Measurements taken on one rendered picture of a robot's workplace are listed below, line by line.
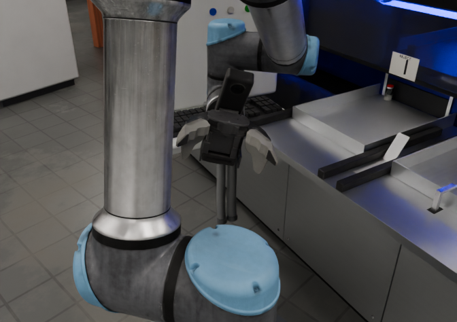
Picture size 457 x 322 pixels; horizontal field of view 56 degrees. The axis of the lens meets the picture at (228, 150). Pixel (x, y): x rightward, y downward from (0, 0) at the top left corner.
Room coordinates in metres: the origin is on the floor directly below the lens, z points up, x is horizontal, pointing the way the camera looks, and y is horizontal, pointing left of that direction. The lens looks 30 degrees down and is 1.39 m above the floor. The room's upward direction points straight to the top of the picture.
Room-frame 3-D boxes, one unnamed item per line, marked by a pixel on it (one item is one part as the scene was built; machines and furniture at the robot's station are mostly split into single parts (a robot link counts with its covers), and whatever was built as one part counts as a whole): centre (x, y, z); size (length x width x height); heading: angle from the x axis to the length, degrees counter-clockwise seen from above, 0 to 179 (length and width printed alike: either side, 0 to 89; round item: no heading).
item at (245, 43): (0.84, -0.01, 1.14); 0.11 x 0.08 x 0.11; 74
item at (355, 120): (1.06, -0.39, 0.90); 0.34 x 0.26 x 0.04; 121
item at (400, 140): (0.83, -0.34, 0.91); 0.14 x 0.03 x 0.06; 122
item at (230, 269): (0.40, 0.00, 0.96); 0.13 x 0.12 x 0.14; 74
